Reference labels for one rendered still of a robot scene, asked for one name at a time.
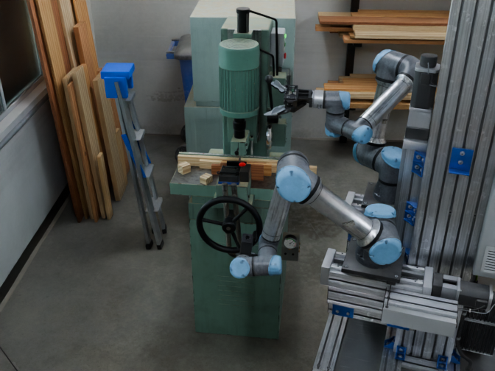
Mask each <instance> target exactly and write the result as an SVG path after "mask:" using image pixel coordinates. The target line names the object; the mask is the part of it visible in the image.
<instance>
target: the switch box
mask: <svg viewBox="0 0 495 371"><path fill-rule="evenodd" d="M284 34H285V28H278V67H282V66H283V64H284V50H285V47H284V42H285V40H284ZM270 53H271V54H273V55H274V61H275V66H276V55H275V28H273V29H272V32H271V36H270Z"/></svg>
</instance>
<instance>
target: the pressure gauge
mask: <svg viewBox="0 0 495 371"><path fill-rule="evenodd" d="M290 243H291V244H290ZM283 244H284V246H285V247H286V248H287V249H289V250H291V249H293V248H295V247H296V246H297V238H296V237H295V236H294V235H286V236H285V237H284V242H283Z"/></svg>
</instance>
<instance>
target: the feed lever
mask: <svg viewBox="0 0 495 371"><path fill-rule="evenodd" d="M272 81H273V77H272V76H271V75H267V76H266V77H265V82H266V83H268V90H269V97H270V109H271V110H272V109H273V95H272V87H271V82H272ZM271 110H268V112H269V111H271ZM267 122H268V123H278V115H276V116H267Z"/></svg>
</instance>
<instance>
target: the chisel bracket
mask: <svg viewBox="0 0 495 371"><path fill-rule="evenodd" d="M249 136H250V130H245V137H244V138H235V137H234V134H233V137H232V139H231V155H235V154H234V152H235V151H236V150H237V148H239V154H238V155H242V156H246V154H247V151H248V146H249V143H250V141H249Z"/></svg>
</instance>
